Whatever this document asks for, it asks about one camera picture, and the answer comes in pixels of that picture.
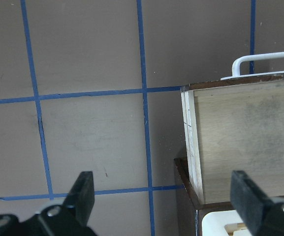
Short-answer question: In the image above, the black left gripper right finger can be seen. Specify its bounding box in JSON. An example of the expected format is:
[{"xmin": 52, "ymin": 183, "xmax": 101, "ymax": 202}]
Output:
[{"xmin": 230, "ymin": 170, "xmax": 284, "ymax": 236}]

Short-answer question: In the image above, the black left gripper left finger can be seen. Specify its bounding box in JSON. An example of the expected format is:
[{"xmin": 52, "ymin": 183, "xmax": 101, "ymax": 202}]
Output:
[{"xmin": 0, "ymin": 171, "xmax": 95, "ymax": 236}]

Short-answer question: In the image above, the wooden drawer with white handle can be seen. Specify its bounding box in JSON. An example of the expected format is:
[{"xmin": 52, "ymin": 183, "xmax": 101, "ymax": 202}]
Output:
[{"xmin": 181, "ymin": 52, "xmax": 284, "ymax": 204}]

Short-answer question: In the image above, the white plastic tray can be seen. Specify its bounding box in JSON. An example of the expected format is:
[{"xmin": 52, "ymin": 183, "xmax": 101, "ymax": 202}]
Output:
[{"xmin": 202, "ymin": 210, "xmax": 251, "ymax": 236}]

